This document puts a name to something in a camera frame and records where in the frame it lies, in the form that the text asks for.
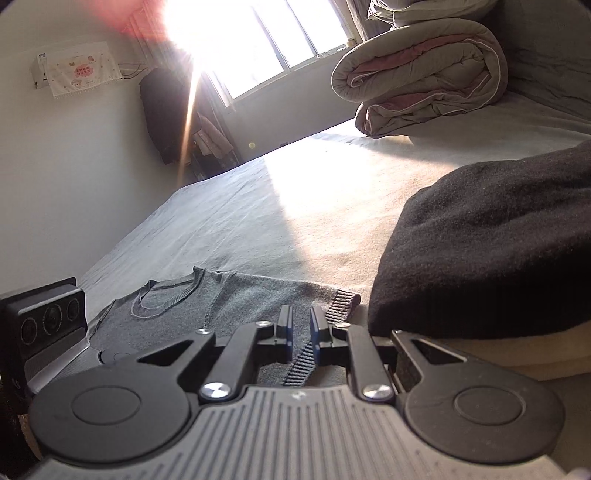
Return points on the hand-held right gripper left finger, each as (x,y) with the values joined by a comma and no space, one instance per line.
(288,334)

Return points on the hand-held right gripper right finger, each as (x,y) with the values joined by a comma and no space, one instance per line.
(315,334)

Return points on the grey knit sweater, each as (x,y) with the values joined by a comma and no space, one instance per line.
(240,300)

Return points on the hanging pink clothes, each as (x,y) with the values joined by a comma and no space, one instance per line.
(212,136)

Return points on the hanging dark clothes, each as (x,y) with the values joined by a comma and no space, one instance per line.
(161,115)

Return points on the bed with grey sheet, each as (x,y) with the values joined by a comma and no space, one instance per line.
(300,207)

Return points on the folded black garment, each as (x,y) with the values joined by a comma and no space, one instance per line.
(485,249)

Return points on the folded beige garment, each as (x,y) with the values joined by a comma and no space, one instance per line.
(531,353)

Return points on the rolled beige pink quilt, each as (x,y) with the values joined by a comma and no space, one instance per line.
(415,74)

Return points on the window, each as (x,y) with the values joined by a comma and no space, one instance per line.
(277,46)

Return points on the beige pink pillow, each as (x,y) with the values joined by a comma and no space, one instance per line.
(429,11)

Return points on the covered wall air conditioner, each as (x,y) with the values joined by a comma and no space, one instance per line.
(74,69)

